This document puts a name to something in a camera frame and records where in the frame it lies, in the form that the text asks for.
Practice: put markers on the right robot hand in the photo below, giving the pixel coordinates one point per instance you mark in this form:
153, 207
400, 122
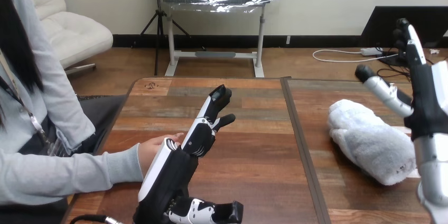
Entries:
427, 103

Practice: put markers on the person's hand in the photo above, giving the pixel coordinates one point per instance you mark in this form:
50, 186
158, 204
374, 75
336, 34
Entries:
148, 152

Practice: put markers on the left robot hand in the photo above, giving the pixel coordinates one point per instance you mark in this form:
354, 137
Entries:
168, 177

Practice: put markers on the person's forearm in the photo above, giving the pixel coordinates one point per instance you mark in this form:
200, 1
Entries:
70, 177

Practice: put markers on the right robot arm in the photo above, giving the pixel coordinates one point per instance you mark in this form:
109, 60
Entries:
434, 170

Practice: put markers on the rolled white towel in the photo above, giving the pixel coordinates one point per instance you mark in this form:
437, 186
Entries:
371, 142

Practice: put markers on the person's body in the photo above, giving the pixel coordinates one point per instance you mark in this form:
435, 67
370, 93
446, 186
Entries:
52, 75

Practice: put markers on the white power strip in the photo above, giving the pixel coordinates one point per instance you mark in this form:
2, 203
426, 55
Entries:
371, 51

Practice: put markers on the dark screen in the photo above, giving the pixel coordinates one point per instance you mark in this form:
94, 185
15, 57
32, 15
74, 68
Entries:
385, 26

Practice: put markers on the black tripod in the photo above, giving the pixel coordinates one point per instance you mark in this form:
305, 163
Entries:
159, 37

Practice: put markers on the white desk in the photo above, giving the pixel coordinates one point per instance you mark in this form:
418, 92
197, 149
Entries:
217, 54

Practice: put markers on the white cushioned chair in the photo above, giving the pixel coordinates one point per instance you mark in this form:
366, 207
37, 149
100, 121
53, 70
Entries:
73, 33

